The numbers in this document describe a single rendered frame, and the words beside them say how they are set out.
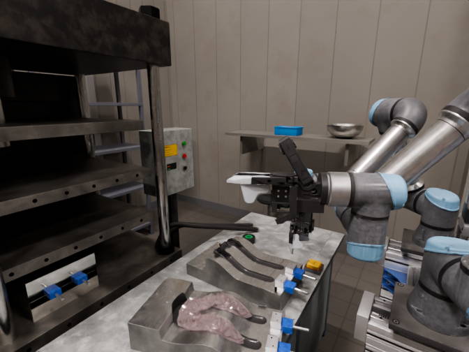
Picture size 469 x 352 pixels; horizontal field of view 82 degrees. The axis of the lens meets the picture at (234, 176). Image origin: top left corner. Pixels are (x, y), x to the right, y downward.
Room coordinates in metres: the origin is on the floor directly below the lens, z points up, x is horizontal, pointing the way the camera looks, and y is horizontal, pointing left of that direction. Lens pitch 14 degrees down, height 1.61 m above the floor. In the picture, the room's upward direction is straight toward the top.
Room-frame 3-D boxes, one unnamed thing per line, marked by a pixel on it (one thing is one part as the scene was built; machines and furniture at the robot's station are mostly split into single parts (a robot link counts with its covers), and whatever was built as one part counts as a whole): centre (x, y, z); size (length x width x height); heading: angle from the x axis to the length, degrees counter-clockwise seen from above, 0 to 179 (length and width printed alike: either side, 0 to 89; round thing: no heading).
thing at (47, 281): (1.13, 0.93, 0.87); 0.50 x 0.27 x 0.17; 57
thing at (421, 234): (1.05, -0.85, 1.09); 0.15 x 0.15 x 0.10
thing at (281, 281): (0.95, -0.24, 0.89); 0.13 x 0.05 x 0.05; 57
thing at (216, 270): (1.15, -0.04, 0.87); 0.50 x 0.26 x 0.14; 57
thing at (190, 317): (0.81, 0.08, 0.90); 0.26 x 0.18 x 0.08; 74
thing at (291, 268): (1.04, -0.29, 0.89); 0.13 x 0.05 x 0.05; 57
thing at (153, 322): (0.81, 0.08, 0.85); 0.50 x 0.26 x 0.11; 74
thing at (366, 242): (0.56, -0.30, 1.34); 0.11 x 0.08 x 0.11; 172
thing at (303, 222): (1.05, -0.28, 1.15); 0.09 x 0.08 x 0.12; 57
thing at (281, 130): (2.95, -0.59, 1.36); 0.27 x 0.18 x 0.09; 56
